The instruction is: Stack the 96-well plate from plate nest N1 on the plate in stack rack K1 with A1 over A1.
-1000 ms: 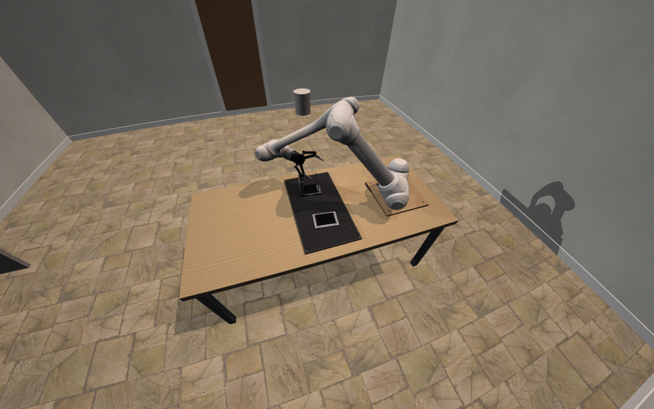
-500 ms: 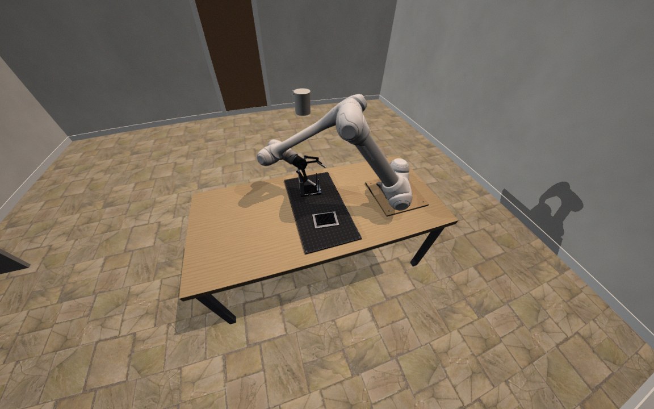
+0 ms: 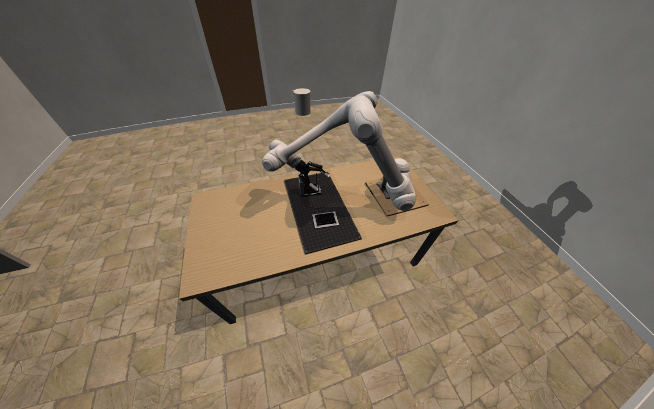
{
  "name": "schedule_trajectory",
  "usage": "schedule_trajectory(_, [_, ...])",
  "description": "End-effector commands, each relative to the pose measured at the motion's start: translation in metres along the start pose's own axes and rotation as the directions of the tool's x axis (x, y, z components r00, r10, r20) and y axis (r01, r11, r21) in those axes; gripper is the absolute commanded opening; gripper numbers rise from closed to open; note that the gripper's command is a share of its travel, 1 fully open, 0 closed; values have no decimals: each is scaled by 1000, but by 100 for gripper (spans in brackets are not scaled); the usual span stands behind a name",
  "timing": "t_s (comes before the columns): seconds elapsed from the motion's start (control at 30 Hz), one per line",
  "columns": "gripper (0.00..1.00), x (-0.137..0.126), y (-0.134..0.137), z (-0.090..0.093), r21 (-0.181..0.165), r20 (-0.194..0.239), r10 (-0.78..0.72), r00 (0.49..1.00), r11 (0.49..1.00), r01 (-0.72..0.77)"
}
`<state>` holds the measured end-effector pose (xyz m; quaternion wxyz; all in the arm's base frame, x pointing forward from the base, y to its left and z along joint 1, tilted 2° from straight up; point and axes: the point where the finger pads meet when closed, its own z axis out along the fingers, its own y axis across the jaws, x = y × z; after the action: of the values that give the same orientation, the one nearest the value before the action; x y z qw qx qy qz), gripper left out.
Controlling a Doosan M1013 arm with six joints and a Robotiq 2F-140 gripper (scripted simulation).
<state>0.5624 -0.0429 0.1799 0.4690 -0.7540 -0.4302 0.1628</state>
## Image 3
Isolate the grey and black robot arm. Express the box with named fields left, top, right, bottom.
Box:
left=262, top=91, right=416, bottom=211

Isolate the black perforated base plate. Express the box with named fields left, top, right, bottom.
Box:
left=284, top=173, right=362, bottom=254

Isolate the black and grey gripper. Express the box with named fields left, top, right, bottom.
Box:
left=295, top=160, right=330, bottom=191

